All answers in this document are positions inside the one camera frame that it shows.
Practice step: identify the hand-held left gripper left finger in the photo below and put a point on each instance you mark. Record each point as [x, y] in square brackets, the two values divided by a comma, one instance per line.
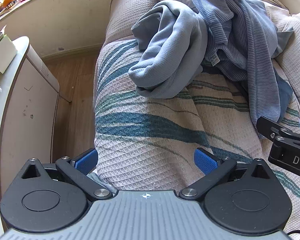
[86, 161]

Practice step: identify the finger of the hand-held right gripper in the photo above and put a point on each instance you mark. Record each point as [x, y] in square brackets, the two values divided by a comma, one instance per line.
[265, 127]

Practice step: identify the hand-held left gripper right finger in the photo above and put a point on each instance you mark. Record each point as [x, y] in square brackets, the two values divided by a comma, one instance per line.
[205, 161]

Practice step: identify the blue striped shirt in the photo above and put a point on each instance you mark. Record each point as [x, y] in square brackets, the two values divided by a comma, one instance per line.
[240, 42]

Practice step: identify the light blue fleece garment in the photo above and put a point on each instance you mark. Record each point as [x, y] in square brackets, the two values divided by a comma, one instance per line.
[165, 55]

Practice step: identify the leaf print blanket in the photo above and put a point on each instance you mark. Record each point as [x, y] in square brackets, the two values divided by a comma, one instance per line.
[152, 135]

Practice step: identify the white oval table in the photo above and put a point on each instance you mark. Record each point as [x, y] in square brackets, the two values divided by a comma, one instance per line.
[32, 100]

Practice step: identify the pale blue garment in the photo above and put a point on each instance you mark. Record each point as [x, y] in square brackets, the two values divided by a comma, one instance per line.
[283, 42]

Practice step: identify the white green tissue box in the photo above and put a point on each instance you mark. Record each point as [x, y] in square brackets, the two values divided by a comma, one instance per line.
[2, 55]

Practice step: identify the curved window ledge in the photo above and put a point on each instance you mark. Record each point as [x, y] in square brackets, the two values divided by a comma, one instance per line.
[65, 10]

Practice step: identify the sofa with waffle cover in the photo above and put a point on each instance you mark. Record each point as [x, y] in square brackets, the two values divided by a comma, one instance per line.
[125, 12]

